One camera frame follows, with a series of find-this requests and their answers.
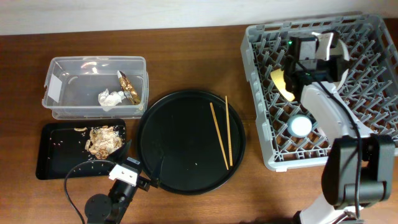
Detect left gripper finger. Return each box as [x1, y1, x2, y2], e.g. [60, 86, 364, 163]
[150, 156, 164, 188]
[114, 140, 132, 163]

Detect food scraps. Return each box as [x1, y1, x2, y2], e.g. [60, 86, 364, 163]
[73, 126, 124, 160]

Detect white tissue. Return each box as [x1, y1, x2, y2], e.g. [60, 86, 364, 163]
[98, 89, 126, 111]

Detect yellow bowl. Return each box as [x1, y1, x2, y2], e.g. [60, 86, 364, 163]
[270, 69, 295, 101]

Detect brown snack wrapper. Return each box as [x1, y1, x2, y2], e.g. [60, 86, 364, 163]
[117, 70, 141, 105]

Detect blue cup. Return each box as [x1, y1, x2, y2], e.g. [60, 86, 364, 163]
[287, 114, 312, 138]

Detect wooden chopstick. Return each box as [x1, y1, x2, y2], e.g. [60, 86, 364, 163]
[225, 96, 233, 167]
[210, 102, 229, 170]

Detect grey round plate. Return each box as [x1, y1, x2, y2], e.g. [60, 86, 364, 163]
[335, 39, 349, 90]

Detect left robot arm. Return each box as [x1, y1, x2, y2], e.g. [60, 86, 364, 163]
[85, 141, 164, 223]

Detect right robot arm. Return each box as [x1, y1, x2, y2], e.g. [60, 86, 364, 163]
[282, 31, 396, 223]

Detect grey plastic dishwasher rack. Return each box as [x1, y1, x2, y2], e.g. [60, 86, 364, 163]
[241, 14, 397, 172]

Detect black rectangular tray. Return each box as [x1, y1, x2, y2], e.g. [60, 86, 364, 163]
[35, 119, 126, 180]

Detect clear plastic storage bin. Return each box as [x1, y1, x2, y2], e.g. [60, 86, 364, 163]
[42, 56, 149, 119]

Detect left black cable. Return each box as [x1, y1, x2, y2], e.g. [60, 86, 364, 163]
[63, 159, 118, 224]

